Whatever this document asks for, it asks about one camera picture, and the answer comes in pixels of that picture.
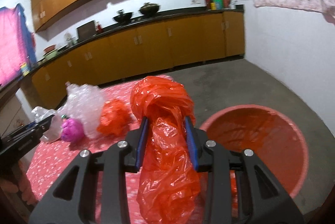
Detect small white plastic bag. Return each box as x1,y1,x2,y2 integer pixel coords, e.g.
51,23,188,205
31,106,62,143

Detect purple plastic bag ball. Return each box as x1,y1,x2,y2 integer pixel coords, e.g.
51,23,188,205
61,118,85,143

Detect large clear bubble wrap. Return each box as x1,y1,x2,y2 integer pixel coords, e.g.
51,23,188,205
57,82,107,139

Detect large orange plastic bag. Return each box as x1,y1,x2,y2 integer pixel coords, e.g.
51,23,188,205
130,76,200,223

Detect person's left hand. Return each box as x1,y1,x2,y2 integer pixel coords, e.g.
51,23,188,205
1,161,37,205

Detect red floral tablecloth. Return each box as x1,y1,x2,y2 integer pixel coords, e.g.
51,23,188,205
24,74,239,224

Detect red plastic basket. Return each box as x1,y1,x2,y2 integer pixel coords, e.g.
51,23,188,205
199,104,309,199

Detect yellow box on sill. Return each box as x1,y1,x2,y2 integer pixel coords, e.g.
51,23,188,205
20,62,30,76

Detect green and red basins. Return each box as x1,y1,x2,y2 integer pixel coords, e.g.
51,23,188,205
43,44,57,60

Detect pink and blue curtain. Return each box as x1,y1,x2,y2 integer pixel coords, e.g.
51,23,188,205
1,4,37,86

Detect clear jar on counter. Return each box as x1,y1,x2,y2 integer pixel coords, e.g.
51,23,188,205
64,32,77,47

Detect dark cutting board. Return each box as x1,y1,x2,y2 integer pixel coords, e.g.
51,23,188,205
77,21,97,42

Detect red bottle on counter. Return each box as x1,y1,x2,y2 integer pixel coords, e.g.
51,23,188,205
96,22,103,34

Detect black wok left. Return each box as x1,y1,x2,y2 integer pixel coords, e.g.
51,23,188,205
113,10,133,24

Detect lower wooden cabinets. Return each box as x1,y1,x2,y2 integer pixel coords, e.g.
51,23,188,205
19,10,245,108

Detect black wok with lid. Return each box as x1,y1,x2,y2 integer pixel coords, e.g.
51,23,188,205
139,3,160,17

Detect white cup on counter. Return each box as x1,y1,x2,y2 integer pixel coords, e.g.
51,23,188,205
229,1,236,10

